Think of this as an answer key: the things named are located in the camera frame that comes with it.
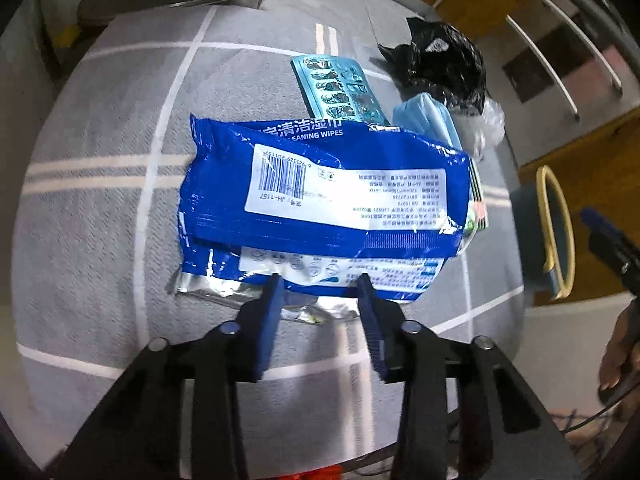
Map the blue bucket with yellow rim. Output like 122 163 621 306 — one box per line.
510 165 576 301

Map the clear plastic bag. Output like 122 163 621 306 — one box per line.
452 97 506 161

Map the black cable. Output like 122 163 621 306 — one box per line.
552 360 640 441

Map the blue face mask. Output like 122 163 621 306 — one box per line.
391 92 463 151

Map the grey checked tablecloth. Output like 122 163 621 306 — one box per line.
10 0 526 461

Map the black plastic bag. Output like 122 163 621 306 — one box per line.
377 16 487 113

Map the striped packet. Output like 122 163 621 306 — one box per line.
465 157 490 241

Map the person's right hand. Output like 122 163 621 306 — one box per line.
597 300 640 391

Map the teal blister pack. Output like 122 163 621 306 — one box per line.
291 55 391 125

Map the steel built-in oven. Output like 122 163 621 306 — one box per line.
465 0 640 131

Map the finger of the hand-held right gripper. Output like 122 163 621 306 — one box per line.
580 209 640 291

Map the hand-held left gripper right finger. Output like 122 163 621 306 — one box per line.
356 273 586 480

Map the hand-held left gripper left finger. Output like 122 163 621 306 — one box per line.
47 274 286 480

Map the blue wet wipes packet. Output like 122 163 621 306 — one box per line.
166 114 482 325

